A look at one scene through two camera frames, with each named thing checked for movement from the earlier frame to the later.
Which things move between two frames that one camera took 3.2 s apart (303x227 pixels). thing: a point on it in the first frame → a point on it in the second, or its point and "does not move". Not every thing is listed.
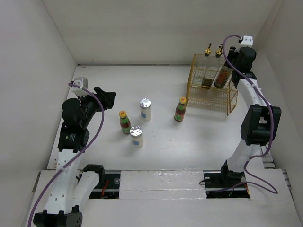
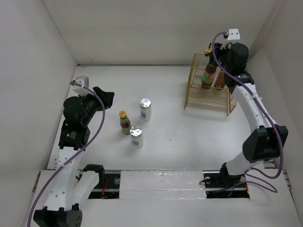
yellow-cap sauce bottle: [125, 123] does not move
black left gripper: [108, 100] does not move
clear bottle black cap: [223, 77] does not move
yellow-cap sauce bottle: [180, 110] → [208, 75]
